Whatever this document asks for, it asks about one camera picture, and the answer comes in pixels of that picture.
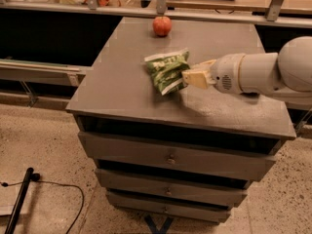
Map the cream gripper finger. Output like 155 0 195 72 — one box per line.
191 59 215 71
182 69 215 89

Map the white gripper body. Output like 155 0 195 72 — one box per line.
211 54 245 95

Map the green jalapeno chip bag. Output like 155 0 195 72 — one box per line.
144 48 190 96

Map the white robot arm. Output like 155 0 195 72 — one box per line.
182 36 312 107

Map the red apple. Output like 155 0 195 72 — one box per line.
152 17 172 37

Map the grey drawer cabinet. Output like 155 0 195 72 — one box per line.
67 18 295 212

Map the top grey drawer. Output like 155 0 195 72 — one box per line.
78 132 276 181

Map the grey drawer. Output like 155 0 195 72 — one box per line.
106 191 230 223
78 132 276 181
95 169 247 208

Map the middle grey drawer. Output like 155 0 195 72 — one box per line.
95 169 247 208

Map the bottom grey drawer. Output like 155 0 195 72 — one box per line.
106 191 230 223

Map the wooden shelf board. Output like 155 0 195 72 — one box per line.
0 58 89 87

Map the black pole on floor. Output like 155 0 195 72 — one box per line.
5 168 40 234

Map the metal rail frame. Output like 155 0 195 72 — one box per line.
0 0 312 28

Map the black cable on floor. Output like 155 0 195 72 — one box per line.
0 178 85 234

